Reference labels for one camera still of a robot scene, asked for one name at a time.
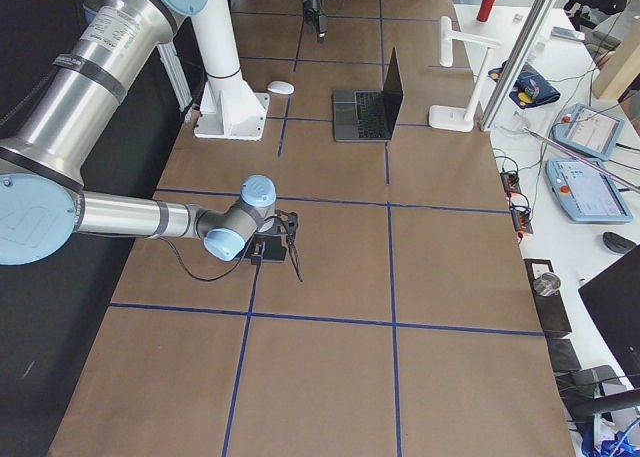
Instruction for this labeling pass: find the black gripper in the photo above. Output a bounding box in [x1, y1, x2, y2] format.
[253, 210, 299, 251]
[301, 0, 346, 44]

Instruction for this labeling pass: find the black mouse pad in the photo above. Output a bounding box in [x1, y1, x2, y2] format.
[244, 235, 287, 265]

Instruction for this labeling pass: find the grey laptop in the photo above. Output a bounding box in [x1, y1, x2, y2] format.
[332, 48, 404, 143]

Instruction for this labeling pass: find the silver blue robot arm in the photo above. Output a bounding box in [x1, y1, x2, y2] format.
[1, 0, 297, 266]

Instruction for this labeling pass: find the white computer mouse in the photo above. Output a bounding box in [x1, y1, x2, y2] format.
[267, 80, 295, 95]

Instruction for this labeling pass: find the white desk lamp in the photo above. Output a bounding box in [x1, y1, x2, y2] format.
[427, 15, 503, 134]

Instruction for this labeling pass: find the black desk mouse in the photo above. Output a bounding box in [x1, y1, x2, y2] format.
[602, 231, 637, 255]

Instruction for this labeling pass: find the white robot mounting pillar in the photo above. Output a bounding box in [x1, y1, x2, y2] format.
[192, 0, 270, 141]

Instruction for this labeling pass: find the space pattern pencil case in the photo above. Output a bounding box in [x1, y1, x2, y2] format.
[509, 63, 561, 109]

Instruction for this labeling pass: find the orange black electronics board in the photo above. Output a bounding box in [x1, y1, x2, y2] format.
[500, 170, 533, 241]

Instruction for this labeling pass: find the metal rod tool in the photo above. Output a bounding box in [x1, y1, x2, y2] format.
[522, 126, 640, 194]

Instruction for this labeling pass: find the metal cup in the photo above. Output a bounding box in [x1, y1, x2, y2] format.
[532, 272, 561, 297]

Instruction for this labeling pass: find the blue teach pendant far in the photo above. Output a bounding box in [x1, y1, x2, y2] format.
[552, 104, 624, 161]

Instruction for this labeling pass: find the blue teach pendant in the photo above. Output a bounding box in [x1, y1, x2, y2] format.
[545, 158, 633, 223]
[552, 104, 624, 161]

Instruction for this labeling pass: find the blue teach pendant near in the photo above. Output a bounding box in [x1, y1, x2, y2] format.
[545, 158, 633, 223]

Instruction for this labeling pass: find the black monitor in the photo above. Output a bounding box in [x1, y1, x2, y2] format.
[579, 246, 639, 388]

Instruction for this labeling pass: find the aluminium frame post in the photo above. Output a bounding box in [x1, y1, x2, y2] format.
[479, 0, 556, 132]

